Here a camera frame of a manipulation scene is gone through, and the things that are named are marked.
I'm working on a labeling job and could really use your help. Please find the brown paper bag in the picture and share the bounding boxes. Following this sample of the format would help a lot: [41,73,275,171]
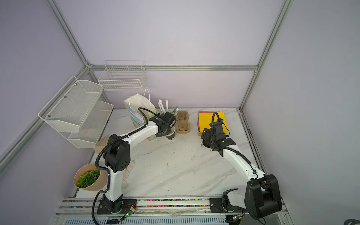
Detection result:
[94,135,110,154]

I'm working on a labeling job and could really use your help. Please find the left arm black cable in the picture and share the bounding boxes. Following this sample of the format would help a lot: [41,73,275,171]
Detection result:
[91,107,158,225]

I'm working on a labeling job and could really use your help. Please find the black cup lid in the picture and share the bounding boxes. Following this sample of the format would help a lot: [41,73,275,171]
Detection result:
[202,140,215,149]

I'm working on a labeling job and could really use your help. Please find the lower white mesh shelf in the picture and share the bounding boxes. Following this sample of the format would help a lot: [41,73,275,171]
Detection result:
[67,101,113,149]

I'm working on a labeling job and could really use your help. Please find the paper bowl of greens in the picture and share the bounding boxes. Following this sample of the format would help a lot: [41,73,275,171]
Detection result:
[73,163,107,191]

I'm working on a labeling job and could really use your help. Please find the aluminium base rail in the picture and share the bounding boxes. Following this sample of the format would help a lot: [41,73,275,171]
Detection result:
[54,195,289,218]

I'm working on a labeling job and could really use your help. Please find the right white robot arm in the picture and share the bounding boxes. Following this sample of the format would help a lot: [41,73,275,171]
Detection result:
[201,121,282,220]

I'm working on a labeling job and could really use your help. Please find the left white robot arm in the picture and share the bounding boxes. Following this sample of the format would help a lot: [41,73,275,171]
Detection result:
[95,112,176,214]

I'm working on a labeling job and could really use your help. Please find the stacked brown cup carriers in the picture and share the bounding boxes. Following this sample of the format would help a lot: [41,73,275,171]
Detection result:
[175,111,190,134]

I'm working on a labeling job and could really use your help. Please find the upper white mesh shelf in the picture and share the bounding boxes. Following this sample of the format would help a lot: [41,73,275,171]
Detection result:
[38,77,103,133]

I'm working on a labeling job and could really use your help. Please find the white mesh shelf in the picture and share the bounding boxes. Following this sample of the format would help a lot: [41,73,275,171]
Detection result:
[38,77,103,133]
[67,101,113,149]

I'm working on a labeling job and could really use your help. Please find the yellow napkin stack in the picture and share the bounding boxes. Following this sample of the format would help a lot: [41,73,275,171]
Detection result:
[197,111,228,134]

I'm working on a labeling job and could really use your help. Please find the paper coffee cup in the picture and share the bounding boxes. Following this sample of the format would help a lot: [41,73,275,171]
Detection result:
[166,127,175,140]

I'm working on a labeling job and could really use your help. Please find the white wire basket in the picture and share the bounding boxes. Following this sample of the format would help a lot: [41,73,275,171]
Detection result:
[98,61,147,91]

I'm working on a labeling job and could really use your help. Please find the painted paper gift bag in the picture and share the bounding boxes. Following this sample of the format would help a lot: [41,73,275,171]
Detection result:
[123,88,157,128]

